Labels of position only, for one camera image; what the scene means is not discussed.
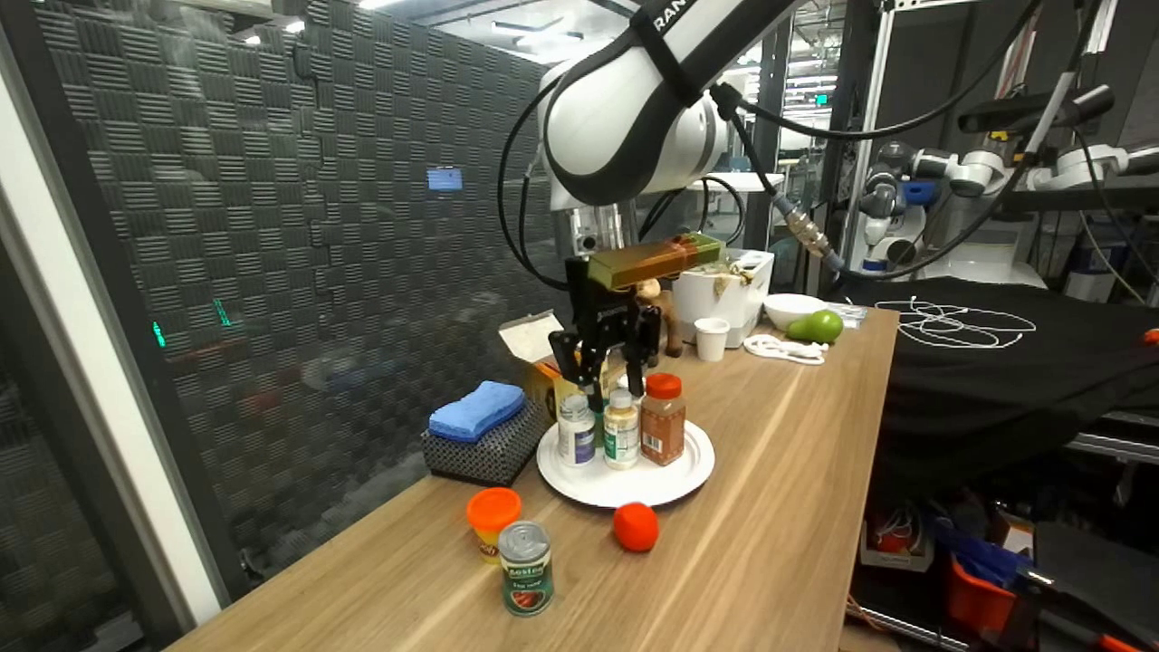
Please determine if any white round plate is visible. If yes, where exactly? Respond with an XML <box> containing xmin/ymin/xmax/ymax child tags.
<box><xmin>534</xmin><ymin>425</ymin><xmax>718</xmax><ymax>511</ymax></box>

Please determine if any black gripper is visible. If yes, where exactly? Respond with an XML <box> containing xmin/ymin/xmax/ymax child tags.
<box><xmin>551</xmin><ymin>257</ymin><xmax>661</xmax><ymax>413</ymax></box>

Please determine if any orange lid spice jar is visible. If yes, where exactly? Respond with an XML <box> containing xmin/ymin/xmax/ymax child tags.
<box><xmin>640</xmin><ymin>372</ymin><xmax>685</xmax><ymax>469</ymax></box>

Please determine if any green pear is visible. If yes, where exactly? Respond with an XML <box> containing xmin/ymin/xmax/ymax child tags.
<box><xmin>786</xmin><ymin>309</ymin><xmax>842</xmax><ymax>345</ymax></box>

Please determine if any blue sponge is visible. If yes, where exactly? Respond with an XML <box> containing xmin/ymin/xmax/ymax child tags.
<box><xmin>428</xmin><ymin>379</ymin><xmax>525</xmax><ymax>442</ymax></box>

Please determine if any white cable bundle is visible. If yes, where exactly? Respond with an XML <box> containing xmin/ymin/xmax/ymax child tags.
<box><xmin>873</xmin><ymin>296</ymin><xmax>1042</xmax><ymax>356</ymax></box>

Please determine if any white bowl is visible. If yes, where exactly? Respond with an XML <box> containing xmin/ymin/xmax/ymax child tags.
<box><xmin>763</xmin><ymin>295</ymin><xmax>821</xmax><ymax>328</ymax></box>

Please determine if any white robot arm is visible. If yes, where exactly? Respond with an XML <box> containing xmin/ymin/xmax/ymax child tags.
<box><xmin>534</xmin><ymin>0</ymin><xmax>794</xmax><ymax>400</ymax></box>

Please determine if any orange strawberry plushie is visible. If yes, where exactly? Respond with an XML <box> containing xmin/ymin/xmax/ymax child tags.
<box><xmin>612</xmin><ymin>502</ymin><xmax>659</xmax><ymax>554</ymax></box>

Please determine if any black cloth covered table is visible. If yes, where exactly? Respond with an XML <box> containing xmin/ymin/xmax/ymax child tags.
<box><xmin>870</xmin><ymin>278</ymin><xmax>1159</xmax><ymax>494</ymax></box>

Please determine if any green label white pill bottle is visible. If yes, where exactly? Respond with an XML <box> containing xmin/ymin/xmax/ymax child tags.
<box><xmin>603</xmin><ymin>386</ymin><xmax>638</xmax><ymax>469</ymax></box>

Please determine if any yellow open cardboard box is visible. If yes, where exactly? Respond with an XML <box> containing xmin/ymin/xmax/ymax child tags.
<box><xmin>499</xmin><ymin>313</ymin><xmax>561</xmax><ymax>406</ymax></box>

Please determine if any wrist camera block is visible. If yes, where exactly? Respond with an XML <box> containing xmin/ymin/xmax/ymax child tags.
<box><xmin>588</xmin><ymin>231</ymin><xmax>723</xmax><ymax>290</ymax></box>

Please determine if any green label tin can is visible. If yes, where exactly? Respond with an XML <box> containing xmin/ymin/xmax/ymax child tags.
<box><xmin>499</xmin><ymin>522</ymin><xmax>554</xmax><ymax>612</ymax></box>

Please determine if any white appliance with leaves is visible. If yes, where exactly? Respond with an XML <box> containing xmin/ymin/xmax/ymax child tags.
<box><xmin>671</xmin><ymin>249</ymin><xmax>774</xmax><ymax>349</ymax></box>

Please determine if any white paper cup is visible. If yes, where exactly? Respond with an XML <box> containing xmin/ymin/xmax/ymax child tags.
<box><xmin>694</xmin><ymin>314</ymin><xmax>732</xmax><ymax>363</ymax></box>

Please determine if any orange lid small jar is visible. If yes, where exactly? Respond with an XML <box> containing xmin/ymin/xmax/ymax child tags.
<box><xmin>463</xmin><ymin>487</ymin><xmax>522</xmax><ymax>554</ymax></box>

